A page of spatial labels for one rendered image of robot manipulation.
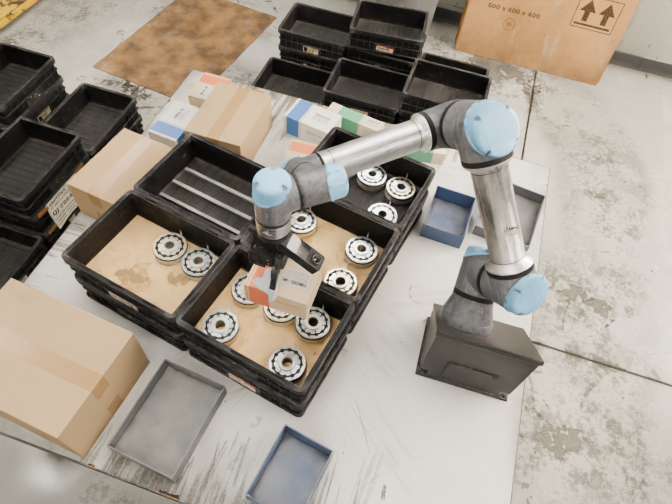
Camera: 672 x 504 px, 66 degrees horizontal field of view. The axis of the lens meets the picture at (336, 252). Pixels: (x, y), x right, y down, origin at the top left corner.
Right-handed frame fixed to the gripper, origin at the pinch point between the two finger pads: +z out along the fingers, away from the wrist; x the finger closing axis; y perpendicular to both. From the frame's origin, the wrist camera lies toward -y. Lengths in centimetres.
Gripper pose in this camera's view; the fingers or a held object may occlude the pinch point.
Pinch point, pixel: (284, 279)
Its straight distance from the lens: 128.8
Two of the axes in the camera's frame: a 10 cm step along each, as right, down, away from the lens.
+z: -0.7, 5.7, 8.2
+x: -3.1, 7.7, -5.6
